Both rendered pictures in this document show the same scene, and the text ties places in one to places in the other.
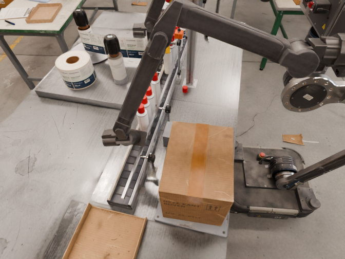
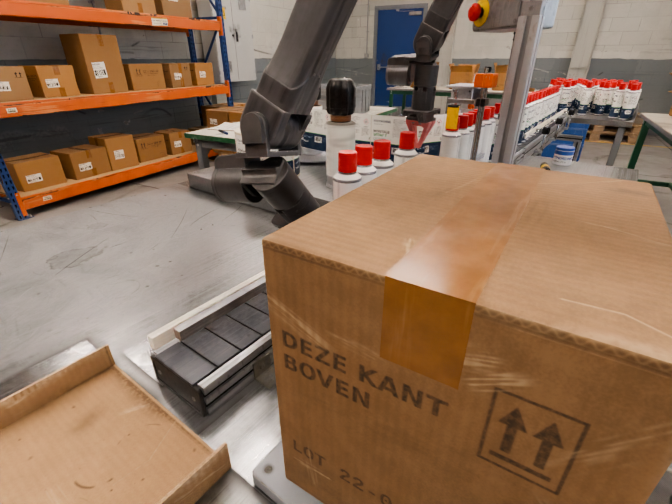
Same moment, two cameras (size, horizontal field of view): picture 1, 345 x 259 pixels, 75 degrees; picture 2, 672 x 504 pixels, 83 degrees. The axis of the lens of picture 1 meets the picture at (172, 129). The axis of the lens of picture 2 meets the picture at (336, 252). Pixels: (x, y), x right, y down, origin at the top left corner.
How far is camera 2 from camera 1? 0.60 m
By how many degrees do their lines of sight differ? 29
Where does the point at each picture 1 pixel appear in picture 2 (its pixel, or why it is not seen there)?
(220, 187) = (600, 295)
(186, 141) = (447, 178)
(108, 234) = (82, 458)
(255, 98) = not seen: hidden behind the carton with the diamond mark
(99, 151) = (225, 271)
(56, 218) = (15, 362)
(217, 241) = not seen: outside the picture
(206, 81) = not seen: hidden behind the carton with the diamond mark
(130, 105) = (301, 27)
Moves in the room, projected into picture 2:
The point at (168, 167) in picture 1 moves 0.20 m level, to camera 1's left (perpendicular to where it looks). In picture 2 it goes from (350, 203) to (163, 178)
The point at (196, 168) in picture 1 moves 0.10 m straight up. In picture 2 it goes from (468, 223) to (494, 73)
